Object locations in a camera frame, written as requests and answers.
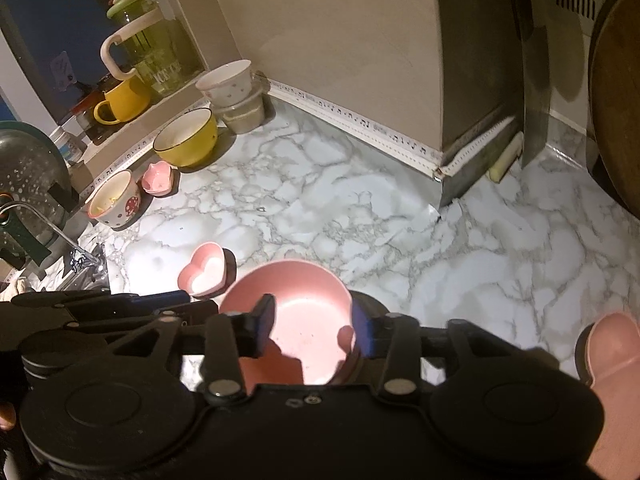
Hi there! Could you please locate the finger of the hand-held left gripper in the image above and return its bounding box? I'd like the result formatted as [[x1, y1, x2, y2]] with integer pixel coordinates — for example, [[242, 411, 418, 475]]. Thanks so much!
[[110, 289, 192, 312], [150, 300, 219, 319]]

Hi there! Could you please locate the pale yellow roll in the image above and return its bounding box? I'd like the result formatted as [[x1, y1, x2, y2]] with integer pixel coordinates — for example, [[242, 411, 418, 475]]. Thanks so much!
[[487, 134, 524, 184]]

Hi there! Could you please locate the small pink heart dish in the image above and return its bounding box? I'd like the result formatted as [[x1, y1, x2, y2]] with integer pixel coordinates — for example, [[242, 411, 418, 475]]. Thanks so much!
[[177, 241, 227, 297]]

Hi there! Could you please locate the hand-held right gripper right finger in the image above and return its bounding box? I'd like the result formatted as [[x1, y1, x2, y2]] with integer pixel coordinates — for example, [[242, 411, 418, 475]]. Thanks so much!
[[350, 305, 527, 404]]

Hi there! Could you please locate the large pink heart dish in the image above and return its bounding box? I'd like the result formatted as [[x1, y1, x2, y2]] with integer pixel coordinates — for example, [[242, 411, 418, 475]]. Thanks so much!
[[575, 312, 640, 463]]

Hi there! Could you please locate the round wooden cutting board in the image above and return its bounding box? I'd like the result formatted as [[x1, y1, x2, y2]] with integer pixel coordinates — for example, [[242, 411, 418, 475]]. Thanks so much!
[[587, 0, 640, 222]]

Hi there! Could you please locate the small glass jar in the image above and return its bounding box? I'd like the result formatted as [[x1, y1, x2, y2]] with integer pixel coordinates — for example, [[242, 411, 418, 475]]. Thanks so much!
[[49, 127, 87, 167]]

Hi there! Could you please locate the music note trim strip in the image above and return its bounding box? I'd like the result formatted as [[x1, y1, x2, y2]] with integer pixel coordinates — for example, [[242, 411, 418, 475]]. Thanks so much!
[[264, 79, 519, 182]]

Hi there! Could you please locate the green glass pitcher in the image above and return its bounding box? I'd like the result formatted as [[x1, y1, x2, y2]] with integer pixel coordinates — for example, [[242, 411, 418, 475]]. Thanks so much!
[[100, 0, 207, 97]]

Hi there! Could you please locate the pink flower dish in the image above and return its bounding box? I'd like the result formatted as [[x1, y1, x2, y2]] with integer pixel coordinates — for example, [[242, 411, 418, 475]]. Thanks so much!
[[141, 161, 176, 198]]

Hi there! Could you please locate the clear plastic container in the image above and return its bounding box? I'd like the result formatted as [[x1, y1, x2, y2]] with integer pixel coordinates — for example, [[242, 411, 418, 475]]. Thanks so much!
[[217, 84, 266, 135]]

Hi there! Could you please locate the pink bowl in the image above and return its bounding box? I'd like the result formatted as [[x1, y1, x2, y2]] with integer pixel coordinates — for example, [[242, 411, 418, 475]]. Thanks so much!
[[218, 259, 357, 386]]

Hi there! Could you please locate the white mushroom print bowl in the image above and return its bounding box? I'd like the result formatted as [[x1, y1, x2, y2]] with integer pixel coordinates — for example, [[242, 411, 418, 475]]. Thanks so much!
[[87, 169, 143, 229]]

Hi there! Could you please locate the chrome faucet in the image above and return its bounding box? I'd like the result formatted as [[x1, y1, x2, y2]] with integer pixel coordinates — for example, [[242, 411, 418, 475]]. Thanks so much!
[[0, 200, 107, 283]]

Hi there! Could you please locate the steel cleaver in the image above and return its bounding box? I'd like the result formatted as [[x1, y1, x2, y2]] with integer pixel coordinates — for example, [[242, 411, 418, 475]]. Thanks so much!
[[504, 0, 552, 169]]

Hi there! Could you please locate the yellow enamel bowl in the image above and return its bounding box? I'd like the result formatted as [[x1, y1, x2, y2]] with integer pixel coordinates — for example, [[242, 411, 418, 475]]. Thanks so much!
[[152, 108, 220, 169]]

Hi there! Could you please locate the steel colander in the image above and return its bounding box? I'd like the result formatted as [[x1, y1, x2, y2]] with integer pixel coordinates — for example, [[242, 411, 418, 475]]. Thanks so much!
[[0, 121, 73, 267]]

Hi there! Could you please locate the yellow mug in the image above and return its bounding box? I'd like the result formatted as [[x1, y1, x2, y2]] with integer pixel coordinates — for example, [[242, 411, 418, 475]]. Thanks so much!
[[93, 75, 152, 125]]

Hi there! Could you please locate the white dotted bowl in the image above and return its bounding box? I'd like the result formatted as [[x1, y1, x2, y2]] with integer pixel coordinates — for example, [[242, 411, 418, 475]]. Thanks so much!
[[194, 59, 253, 107]]

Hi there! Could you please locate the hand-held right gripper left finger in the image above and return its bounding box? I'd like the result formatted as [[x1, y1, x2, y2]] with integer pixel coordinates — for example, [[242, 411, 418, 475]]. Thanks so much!
[[112, 293, 277, 404]]

